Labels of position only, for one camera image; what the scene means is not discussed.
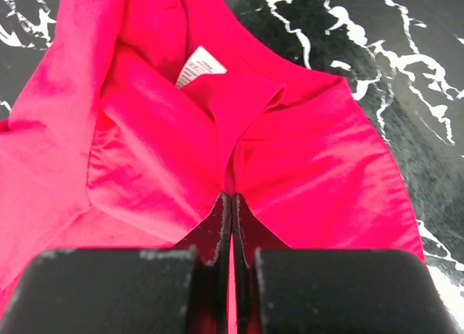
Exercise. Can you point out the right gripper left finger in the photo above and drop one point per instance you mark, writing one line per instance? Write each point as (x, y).
(182, 289)

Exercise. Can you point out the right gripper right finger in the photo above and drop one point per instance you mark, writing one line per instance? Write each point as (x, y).
(283, 290)

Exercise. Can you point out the pink t shirt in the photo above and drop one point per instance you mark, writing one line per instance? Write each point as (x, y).
(143, 111)

